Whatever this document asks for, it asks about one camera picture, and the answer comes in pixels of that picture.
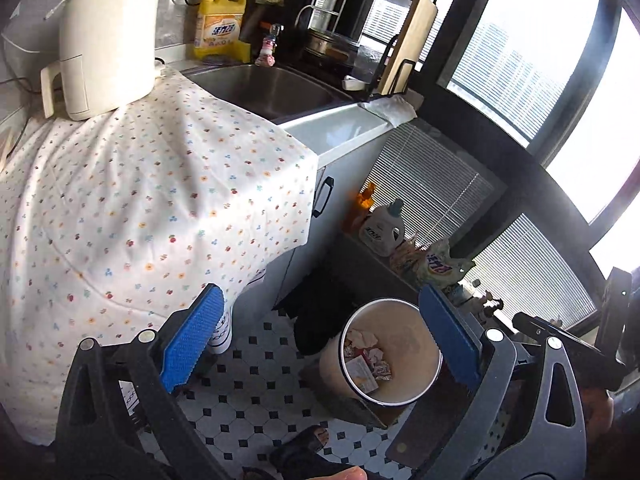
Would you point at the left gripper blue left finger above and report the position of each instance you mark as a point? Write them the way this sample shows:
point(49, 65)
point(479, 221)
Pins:
point(186, 334)

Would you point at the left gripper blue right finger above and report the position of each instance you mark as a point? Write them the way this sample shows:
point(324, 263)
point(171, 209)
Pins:
point(460, 347)

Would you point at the white tissue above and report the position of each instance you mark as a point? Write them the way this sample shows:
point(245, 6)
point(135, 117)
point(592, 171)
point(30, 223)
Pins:
point(361, 339)

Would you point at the blue white medicine box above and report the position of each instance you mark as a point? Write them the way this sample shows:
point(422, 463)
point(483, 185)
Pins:
point(359, 372)

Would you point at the white round trash bin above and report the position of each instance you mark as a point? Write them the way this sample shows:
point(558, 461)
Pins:
point(405, 363)

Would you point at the person's right hand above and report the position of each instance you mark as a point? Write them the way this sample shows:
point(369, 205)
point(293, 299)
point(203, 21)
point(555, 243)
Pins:
point(599, 412)

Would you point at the detergent refill pouch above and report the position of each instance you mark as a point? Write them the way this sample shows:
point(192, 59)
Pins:
point(439, 268)

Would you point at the brown paper pouch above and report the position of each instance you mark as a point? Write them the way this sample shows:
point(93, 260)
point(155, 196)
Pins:
point(405, 255)

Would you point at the white laundry detergent bottle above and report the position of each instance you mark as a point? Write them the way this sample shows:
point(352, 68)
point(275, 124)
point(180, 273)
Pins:
point(384, 230)

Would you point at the floral white tablecloth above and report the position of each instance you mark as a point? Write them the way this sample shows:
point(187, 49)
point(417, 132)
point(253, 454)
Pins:
point(111, 224)

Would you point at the orange spray bottle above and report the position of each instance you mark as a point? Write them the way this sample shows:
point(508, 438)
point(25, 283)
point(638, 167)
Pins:
point(363, 203)

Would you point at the white cloth on counter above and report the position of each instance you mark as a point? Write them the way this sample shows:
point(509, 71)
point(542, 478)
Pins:
point(393, 109)

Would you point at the stainless steel sink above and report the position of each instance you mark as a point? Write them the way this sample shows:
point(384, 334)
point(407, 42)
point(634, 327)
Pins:
point(275, 93)

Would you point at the small pink bottle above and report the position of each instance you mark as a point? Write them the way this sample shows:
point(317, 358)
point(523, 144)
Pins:
point(269, 44)

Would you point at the yellow dish soap bottle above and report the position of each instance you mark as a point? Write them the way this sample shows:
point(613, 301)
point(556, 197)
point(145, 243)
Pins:
point(217, 30)

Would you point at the cream air fryer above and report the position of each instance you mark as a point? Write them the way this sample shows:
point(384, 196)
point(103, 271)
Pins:
point(107, 56)

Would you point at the wooden cutting board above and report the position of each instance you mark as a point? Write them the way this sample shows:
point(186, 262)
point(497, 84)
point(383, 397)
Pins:
point(407, 48)

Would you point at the black dish rack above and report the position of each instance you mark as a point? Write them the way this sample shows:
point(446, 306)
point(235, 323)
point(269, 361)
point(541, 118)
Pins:
point(334, 40)

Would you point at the grey cabinet with handles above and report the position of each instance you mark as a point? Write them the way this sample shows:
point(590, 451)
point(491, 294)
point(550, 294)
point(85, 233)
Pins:
point(348, 141)

